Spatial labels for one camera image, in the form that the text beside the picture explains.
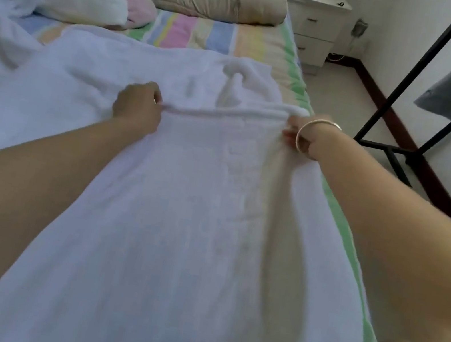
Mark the person's right hand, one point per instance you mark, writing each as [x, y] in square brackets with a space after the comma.
[301, 134]

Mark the person's left hand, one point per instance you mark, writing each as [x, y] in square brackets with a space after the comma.
[137, 105]

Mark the white towel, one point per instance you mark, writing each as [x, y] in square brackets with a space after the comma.
[177, 247]

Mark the person's right forearm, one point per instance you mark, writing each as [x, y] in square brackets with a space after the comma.
[404, 244]

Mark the person's left forearm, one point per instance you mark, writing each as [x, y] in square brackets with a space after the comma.
[21, 194]

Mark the dark brown baseboard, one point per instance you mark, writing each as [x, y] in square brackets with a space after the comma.
[391, 120]

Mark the striped pastel bed sheet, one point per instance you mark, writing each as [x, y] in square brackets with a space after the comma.
[197, 33]

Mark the white nightstand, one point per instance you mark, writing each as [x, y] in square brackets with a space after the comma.
[317, 24]

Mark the black clothes rack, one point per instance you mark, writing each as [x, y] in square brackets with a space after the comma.
[411, 80]

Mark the black wall plug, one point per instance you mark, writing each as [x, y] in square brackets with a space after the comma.
[360, 27]

